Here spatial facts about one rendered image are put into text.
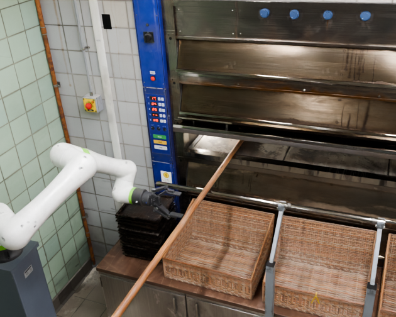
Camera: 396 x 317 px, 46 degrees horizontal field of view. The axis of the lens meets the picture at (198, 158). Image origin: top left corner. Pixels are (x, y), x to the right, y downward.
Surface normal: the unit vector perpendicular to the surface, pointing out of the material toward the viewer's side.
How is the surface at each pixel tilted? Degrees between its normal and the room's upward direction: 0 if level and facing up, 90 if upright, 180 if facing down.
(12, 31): 90
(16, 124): 90
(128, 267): 0
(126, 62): 90
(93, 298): 0
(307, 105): 70
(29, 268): 90
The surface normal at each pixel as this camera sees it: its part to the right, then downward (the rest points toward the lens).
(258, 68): -0.37, 0.14
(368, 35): -0.37, 0.48
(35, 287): 0.95, 0.10
